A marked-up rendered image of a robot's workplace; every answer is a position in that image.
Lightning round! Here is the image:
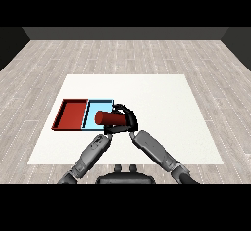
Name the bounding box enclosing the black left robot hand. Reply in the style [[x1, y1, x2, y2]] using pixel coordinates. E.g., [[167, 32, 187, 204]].
[[103, 125, 115, 137]]

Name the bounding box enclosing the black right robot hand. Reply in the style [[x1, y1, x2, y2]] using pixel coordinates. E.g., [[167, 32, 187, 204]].
[[112, 103, 139, 135]]

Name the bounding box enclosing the red can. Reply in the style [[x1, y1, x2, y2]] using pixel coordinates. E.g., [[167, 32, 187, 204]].
[[94, 110, 128, 127]]

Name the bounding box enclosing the light blue shallow open box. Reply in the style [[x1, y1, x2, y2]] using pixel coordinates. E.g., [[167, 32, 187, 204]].
[[80, 98, 115, 132]]

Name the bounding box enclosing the red shallow open box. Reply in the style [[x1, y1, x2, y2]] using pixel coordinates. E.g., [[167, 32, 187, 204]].
[[51, 98, 89, 132]]

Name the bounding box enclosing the dark grey robot body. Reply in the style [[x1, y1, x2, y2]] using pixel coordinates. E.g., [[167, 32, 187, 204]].
[[97, 164, 157, 185]]

